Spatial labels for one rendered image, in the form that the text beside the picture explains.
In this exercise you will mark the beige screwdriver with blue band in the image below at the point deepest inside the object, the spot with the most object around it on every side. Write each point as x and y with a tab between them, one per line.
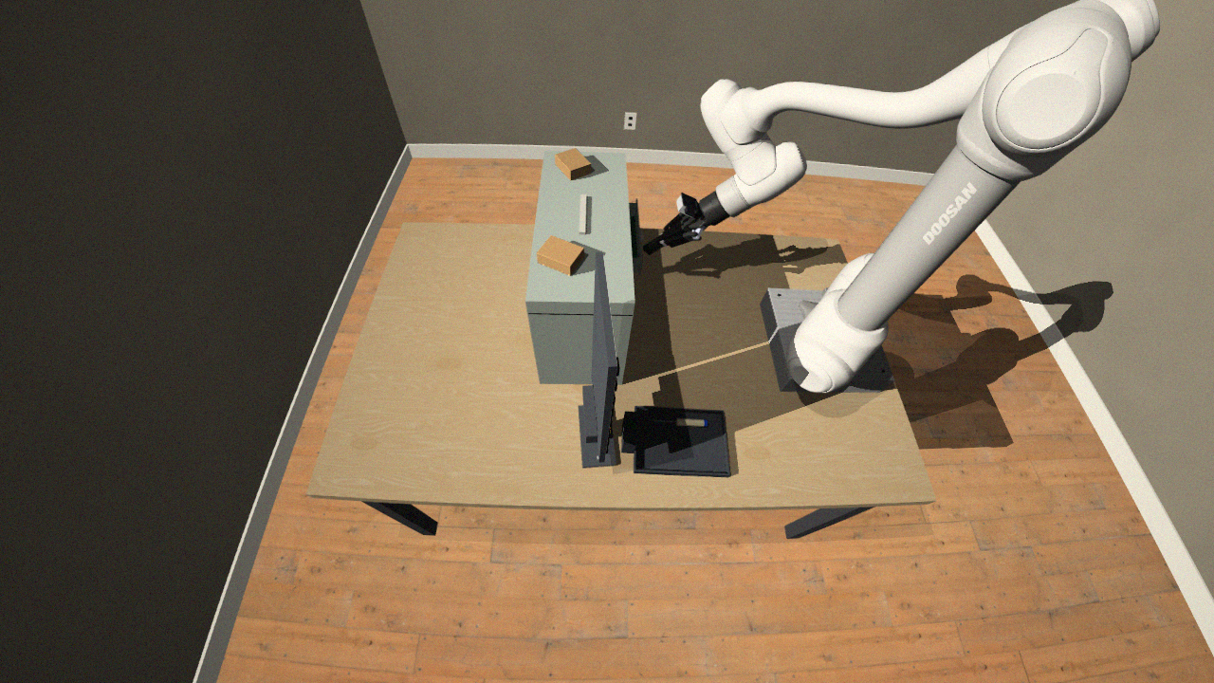
689	422

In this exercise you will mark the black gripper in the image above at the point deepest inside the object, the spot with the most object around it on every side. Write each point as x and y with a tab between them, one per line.
691	227

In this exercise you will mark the brown rectangular box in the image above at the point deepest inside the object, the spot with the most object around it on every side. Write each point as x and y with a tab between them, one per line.
573	164

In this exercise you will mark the tan rectangular block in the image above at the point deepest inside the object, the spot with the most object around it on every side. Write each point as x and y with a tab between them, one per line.
560	255

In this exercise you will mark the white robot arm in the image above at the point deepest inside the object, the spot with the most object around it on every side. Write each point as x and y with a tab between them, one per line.
1054	83

